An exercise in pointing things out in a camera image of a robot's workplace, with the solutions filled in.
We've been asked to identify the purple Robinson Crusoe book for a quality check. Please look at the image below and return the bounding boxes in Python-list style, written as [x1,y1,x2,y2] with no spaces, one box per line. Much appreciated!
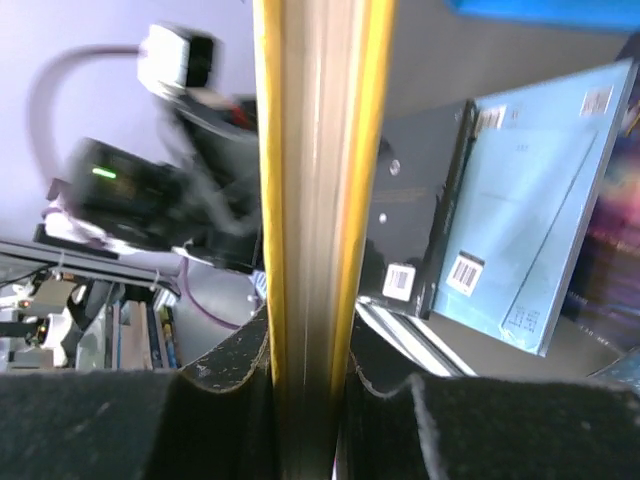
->
[562,84,639,351]

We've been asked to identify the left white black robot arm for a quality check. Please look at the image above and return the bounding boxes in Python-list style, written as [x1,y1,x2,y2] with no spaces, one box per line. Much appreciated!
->
[36,94,264,274]

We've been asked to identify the blue pink yellow shelf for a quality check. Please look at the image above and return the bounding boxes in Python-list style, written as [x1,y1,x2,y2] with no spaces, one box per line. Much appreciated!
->
[446,0,639,33]

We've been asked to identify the black glossy book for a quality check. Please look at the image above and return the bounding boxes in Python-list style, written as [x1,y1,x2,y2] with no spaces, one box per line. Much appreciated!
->
[358,100,478,319]

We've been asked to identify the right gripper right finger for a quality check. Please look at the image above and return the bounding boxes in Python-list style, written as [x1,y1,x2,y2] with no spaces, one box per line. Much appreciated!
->
[339,320,639,479]

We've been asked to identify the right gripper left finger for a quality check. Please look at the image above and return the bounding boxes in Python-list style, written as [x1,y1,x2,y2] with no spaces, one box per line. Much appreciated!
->
[1,311,277,479]

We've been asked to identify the yellow book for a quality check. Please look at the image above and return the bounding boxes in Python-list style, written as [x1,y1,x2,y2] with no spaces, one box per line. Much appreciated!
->
[253,1,395,479]

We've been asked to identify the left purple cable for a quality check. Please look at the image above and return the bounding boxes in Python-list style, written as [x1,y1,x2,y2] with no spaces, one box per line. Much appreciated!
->
[27,43,251,331]

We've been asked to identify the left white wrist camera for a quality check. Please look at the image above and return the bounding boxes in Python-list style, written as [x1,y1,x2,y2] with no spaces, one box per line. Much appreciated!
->
[137,23,219,98]

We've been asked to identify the light blue book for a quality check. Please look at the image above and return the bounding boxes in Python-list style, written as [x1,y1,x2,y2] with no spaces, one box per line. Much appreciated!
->
[433,59,637,356]

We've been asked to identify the teal blue cover book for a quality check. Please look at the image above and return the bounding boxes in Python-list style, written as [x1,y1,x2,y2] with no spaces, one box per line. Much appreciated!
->
[590,348,640,390]

